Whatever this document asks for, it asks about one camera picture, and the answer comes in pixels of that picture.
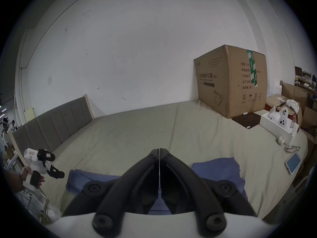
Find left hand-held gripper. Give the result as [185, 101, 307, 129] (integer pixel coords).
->
[23, 148, 65, 191]

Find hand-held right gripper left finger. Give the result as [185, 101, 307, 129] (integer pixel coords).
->
[62, 148, 160, 231]

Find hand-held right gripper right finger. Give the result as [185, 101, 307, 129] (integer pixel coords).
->
[160, 148, 258, 231]

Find person's left forearm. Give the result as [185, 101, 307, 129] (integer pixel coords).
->
[3, 170, 25, 194]

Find person's left hand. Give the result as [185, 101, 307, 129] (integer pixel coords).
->
[18, 166, 46, 191]

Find blue shirt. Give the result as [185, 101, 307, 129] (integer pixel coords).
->
[66, 157, 248, 212]

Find grey padded headboard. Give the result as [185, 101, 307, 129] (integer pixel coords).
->
[12, 96, 93, 168]

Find bed with beige sheet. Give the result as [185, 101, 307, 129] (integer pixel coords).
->
[46, 99, 309, 220]

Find black flat mat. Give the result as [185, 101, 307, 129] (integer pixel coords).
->
[232, 113, 262, 130]

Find white open box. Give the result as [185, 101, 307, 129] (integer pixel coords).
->
[259, 106, 300, 146]

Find phone with pale case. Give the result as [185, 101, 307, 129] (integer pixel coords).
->
[284, 151, 303, 175]

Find clear safety glasses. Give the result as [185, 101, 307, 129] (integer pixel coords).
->
[283, 145, 300, 154]

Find large brown carton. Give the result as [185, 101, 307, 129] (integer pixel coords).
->
[194, 44, 268, 119]

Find small brown carton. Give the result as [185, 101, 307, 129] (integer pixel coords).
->
[301, 106, 317, 136]

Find open brown carton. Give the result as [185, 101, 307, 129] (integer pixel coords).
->
[282, 82, 309, 110]

